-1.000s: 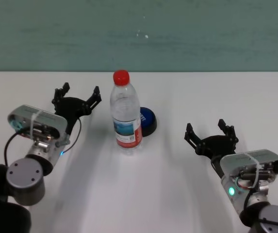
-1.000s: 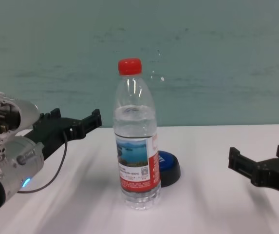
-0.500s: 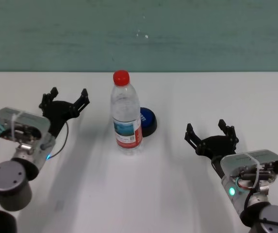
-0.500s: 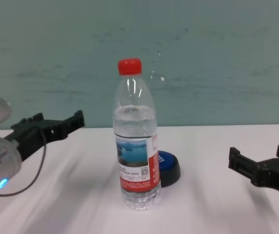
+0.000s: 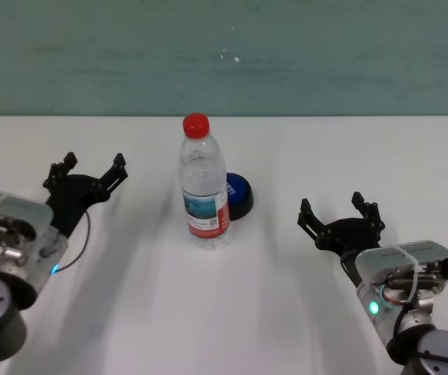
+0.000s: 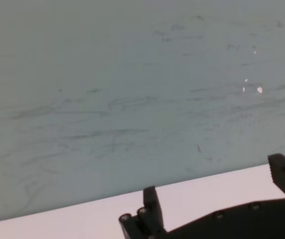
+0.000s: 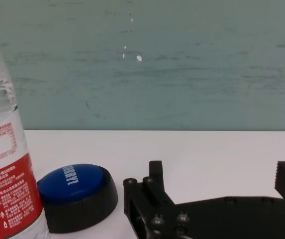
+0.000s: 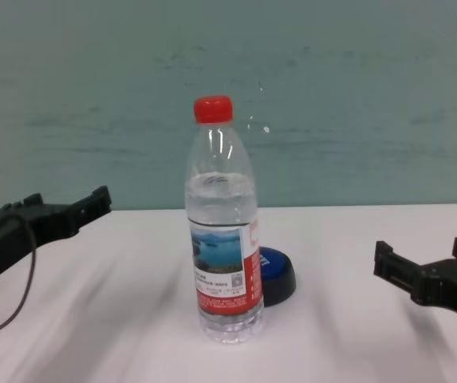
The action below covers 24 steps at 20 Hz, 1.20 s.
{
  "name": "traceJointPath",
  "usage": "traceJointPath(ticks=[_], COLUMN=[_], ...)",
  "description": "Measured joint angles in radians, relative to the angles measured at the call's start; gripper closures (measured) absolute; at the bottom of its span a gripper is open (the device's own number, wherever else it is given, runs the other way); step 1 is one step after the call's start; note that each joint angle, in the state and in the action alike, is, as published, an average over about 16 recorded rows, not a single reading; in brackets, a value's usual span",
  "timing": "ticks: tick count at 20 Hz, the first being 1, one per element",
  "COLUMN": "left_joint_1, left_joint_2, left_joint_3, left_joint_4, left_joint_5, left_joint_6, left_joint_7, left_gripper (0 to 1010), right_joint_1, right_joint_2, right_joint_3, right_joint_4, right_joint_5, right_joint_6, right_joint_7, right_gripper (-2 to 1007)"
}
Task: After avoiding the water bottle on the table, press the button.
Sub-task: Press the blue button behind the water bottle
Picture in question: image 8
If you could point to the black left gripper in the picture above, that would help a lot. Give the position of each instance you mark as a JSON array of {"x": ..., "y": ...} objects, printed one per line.
[{"x": 9, "y": 239}]

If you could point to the blue push button black base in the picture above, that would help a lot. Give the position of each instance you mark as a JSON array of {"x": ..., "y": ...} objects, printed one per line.
[{"x": 278, "y": 275}]

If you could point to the clear water bottle red cap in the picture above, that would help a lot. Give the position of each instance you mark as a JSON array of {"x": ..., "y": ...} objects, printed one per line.
[{"x": 220, "y": 247}]

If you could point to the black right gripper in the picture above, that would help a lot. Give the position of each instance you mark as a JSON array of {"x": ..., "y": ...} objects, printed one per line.
[{"x": 447, "y": 283}]

